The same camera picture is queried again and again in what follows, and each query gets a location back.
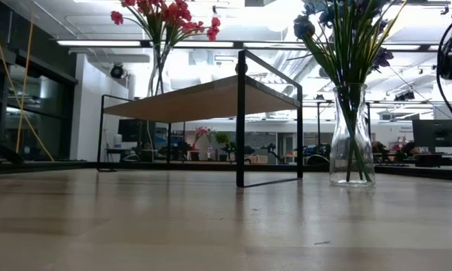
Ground clear glass vase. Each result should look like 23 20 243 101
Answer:
328 82 377 188
146 41 173 97

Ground red artificial flower bunch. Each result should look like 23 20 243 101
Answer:
150 0 222 95
111 0 195 95

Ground blue artificial flower bunch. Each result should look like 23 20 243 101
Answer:
301 0 385 184

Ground purple artificial flower bunch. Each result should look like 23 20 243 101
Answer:
334 0 408 184

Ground pink flowers in pot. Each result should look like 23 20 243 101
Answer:
194 126 212 152

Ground potted green plant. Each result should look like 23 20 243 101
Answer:
214 131 237 162

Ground black computer monitor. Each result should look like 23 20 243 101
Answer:
412 119 452 148
117 118 154 143

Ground black round spotlight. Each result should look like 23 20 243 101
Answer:
110 62 126 80

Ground long ceiling light strip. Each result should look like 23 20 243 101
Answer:
56 39 452 52

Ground black metal table frame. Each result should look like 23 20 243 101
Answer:
0 137 452 182

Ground wooden shelf black metal frame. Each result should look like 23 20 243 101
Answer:
96 49 304 188

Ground yellow cable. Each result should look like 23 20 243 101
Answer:
0 0 55 163

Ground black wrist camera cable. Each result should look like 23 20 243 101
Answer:
435 22 452 133

